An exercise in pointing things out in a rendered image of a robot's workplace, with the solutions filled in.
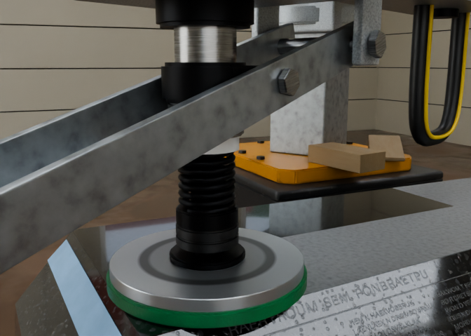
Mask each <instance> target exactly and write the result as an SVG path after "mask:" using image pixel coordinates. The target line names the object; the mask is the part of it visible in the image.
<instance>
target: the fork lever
mask: <svg viewBox="0 0 471 336"><path fill-rule="evenodd" d="M353 25H354V21H352V22H350V23H348V24H347V25H344V26H342V27H340V28H338V29H335V30H333V31H331V32H329V33H327V34H325V35H323V36H320V37H308V38H295V34H294V24H293V23H287V24H284V25H281V26H279V27H276V28H274V29H272V30H269V31H267V32H264V33H262V34H259V35H257V36H254V37H252V38H250V39H247V40H245V41H242V42H240V43H237V62H246V65H258V66H257V67H255V68H253V69H251V70H249V71H247V72H244V73H242V74H240V75H238V76H236V77H233V78H232V79H229V80H228V81H225V82H223V83H221V84H219V85H217V86H215V87H213V88H211V89H208V90H206V91H204V92H202V93H200V94H198V95H195V96H193V97H192V98H189V99H188V100H185V101H183V102H180V103H179V104H177V105H175V106H173V107H170V108H168V103H169V102H166V99H163V98H162V87H161V75H158V76H155V77H154V78H152V79H149V80H146V81H143V82H141V83H139V84H136V85H134V86H131V87H129V88H126V89H124V90H121V91H119V92H117V93H114V94H112V95H109V96H106V97H105V98H102V99H100V100H97V101H94V102H91V103H90V104H87V105H84V106H82V107H79V108H78V109H75V110H72V111H70V112H67V113H65V114H62V115H60V116H57V117H55V118H53V119H50V120H48V121H45V122H43V123H40V124H38V125H35V126H33V127H31V128H28V129H26V130H23V131H20V132H19V133H16V134H13V135H11V136H8V137H5V138H4V139H1V140H0V274H2V273H4V272H5V271H7V270H8V269H10V268H11V267H14V266H15V265H17V264H19V263H20V262H22V261H23V260H26V259H27V258H28V257H30V256H32V255H34V254H35V253H37V252H39V251H40V250H42V249H44V248H45V247H47V246H49V245H50V244H52V243H54V242H56V241H57V240H59V239H61V238H62V237H64V236H66V235H67V234H69V233H71V232H73V231H74V230H76V229H78V228H79V227H81V226H83V225H84V224H86V223H88V222H89V221H91V220H93V219H95V218H96V217H98V216H100V215H101V214H103V213H105V212H107V211H108V210H110V209H112V208H113V207H115V206H117V205H118V204H120V203H122V202H124V201H125V200H127V199H128V198H130V197H131V196H134V195H135V194H137V193H139V192H140V191H142V190H143V189H146V188H147V187H149V186H150V185H152V184H154V183H155V182H157V181H159V180H161V179H162V178H164V177H165V176H167V175H169V174H170V173H173V172H174V171H176V170H177V169H179V168H181V167H182V166H185V165H186V164H188V163H189V162H191V161H192V160H194V159H196V158H198V157H199V156H201V155H203V154H204V153H206V152H208V151H210V150H211V149H213V148H215V147H216V146H218V145H220V144H221V143H223V142H225V141H227V140H228V139H230V138H232V137H233V136H235V135H237V134H238V133H240V132H242V131H243V130H245V129H247V128H249V127H250V126H252V125H254V124H255V123H257V122H258V121H260V120H262V119H264V118H266V117H267V116H269V115H270V114H272V113H273V112H276V111H278V110H279V109H281V108H282V107H284V106H285V105H288V104H289V103H291V102H293V101H294V100H296V99H297V98H299V97H301V96H302V95H304V94H306V93H308V92H309V91H311V90H313V89H314V88H316V87H318V86H319V85H321V84H323V83H324V82H326V81H328V80H330V79H331V78H333V77H335V76H336V75H338V74H340V73H341V72H343V71H345V70H347V69H348V68H350V67H352V66H353V64H352V58H353ZM368 50H369V54H370V55H371V56H373V57H374V58H382V56H383V54H384V52H385V50H386V40H385V34H384V33H383V32H381V31H380V30H374V31H373V32H372V34H371V36H370V37H369V40H368Z"/></svg>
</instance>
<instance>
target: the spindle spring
mask: <svg viewBox="0 0 471 336"><path fill-rule="evenodd" d="M221 157H223V158H222V159H217V158H221ZM224 157H226V158H224ZM235 158H236V156H235V155H234V152H231V153H226V154H203V155H201V156H199V157H198V158H196V159H217V160H211V161H191V162H189V163H188V164H186V165H185V166H182V167H181V168H179V169H178V171H179V172H180V174H179V176H178V178H179V180H180V182H179V183H178V186H179V188H180V190H179V191H178V194H179V195H180V197H179V203H180V204H182V205H183V206H187V207H192V208H210V209H192V208H189V209H187V213H195V214H216V213H223V212H227V211H229V210H231V209H233V208H234V207H235V204H236V202H235V200H234V198H235V197H236V195H235V192H234V191H235V190H236V186H235V185H234V183H235V182H236V179H235V178H234V176H235V173H236V172H235V170H234V168H235V166H236V164H235V162H234V161H235ZM226 165H227V166H226ZM215 166H222V167H219V168H208V169H191V167H192V168H206V167H215ZM222 173H223V175H218V174H222ZM191 175H198V176H201V175H218V176H213V177H191ZM215 182H222V183H219V184H209V185H192V184H191V183H193V184H208V183H215ZM222 189H223V191H218V190H222ZM190 191H218V192H212V193H190ZM221 197H223V198H222V199H218V198H221ZM189 199H196V200H206V199H217V200H213V201H191V200H189ZM225 204H226V205H225ZM222 205H225V206H222ZM217 206H222V207H218V208H211V207H217Z"/></svg>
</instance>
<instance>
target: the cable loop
mask: <svg viewBox="0 0 471 336"><path fill-rule="evenodd" d="M433 15H434V5H415V6H414V17H413V29H412V40H411V62H410V75H409V128H410V131H411V135H412V137H413V139H414V140H415V142H416V143H418V144H420V145H422V146H425V147H427V146H432V145H437V144H439V143H441V142H443V141H445V140H446V139H447V138H448V136H450V134H452V132H453V131H454V130H455V128H456V126H457V124H458V120H459V117H460V111H461V105H462V100H463V89H464V81H465V66H466V57H467V40H468V32H469V23H470V13H459V16H458V18H452V19H451V36H450V45H449V63H448V72H447V80H446V95H445V101H444V111H443V115H442V120H441V122H440V124H439V126H438V128H436V129H435V130H433V131H430V129H429V124H428V89H429V75H430V55H431V45H432V25H433Z"/></svg>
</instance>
